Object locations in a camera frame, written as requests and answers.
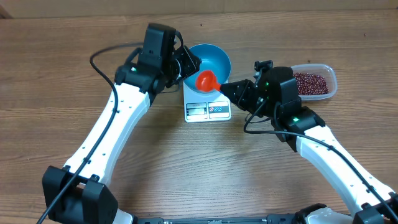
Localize red scoop with blue handle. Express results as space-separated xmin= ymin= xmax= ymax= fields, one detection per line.
xmin=195 ymin=70 xmax=221 ymax=93

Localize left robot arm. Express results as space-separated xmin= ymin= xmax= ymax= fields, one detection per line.
xmin=38 ymin=23 xmax=201 ymax=223

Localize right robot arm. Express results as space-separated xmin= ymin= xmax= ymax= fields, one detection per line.
xmin=217 ymin=61 xmax=397 ymax=223

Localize blue metal bowl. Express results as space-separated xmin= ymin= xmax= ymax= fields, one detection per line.
xmin=184 ymin=44 xmax=232 ymax=93

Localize white digital kitchen scale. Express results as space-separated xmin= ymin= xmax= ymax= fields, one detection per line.
xmin=183 ymin=83 xmax=231 ymax=123

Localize red beans in container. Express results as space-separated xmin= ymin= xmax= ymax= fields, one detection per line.
xmin=294 ymin=73 xmax=329 ymax=95

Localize clear plastic container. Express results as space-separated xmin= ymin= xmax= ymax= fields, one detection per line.
xmin=291 ymin=63 xmax=338 ymax=101

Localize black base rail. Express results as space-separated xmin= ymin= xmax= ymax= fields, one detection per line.
xmin=132 ymin=213 xmax=304 ymax=224

